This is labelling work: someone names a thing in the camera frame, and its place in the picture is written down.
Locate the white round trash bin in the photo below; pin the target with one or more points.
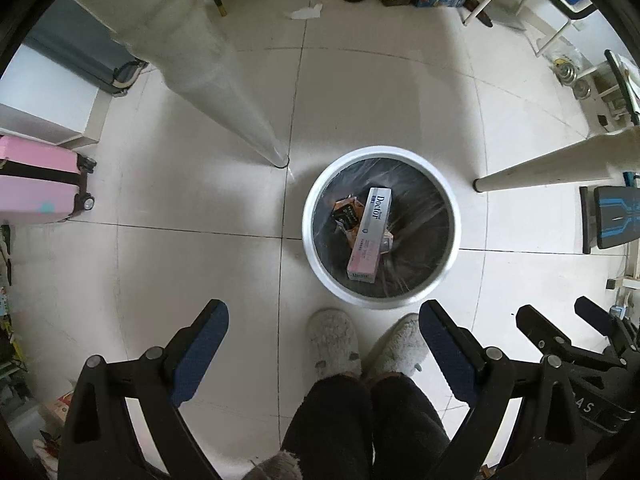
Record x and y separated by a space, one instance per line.
422 236

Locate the white Doctor toothpaste box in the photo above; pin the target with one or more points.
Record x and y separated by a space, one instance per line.
363 262

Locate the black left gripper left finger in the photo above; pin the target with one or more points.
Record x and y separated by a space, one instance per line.
99 441

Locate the grey fuzzy slipper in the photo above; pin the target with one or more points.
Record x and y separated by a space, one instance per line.
404 350
333 344

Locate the pink suitcase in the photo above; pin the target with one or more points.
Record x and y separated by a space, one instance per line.
42 183

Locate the black blue weight bench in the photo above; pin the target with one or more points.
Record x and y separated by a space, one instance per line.
610 216

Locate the grey fuzzy left slipper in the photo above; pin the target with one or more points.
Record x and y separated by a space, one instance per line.
333 344

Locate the white table leg left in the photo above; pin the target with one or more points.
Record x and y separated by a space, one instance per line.
196 61

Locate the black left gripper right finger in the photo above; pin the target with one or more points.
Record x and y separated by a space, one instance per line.
546 441

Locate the grey fuzzy right slipper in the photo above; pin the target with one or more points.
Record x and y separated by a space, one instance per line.
404 350

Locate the white table leg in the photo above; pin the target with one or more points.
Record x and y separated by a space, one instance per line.
196 61
595 159

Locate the orange black small box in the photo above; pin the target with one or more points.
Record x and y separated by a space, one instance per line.
347 213

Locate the white table leg right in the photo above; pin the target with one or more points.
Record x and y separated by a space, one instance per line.
595 159

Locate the silver dumbbell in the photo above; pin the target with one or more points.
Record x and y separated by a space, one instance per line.
568 76

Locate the crumpled white tissue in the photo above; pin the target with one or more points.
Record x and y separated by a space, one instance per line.
306 13

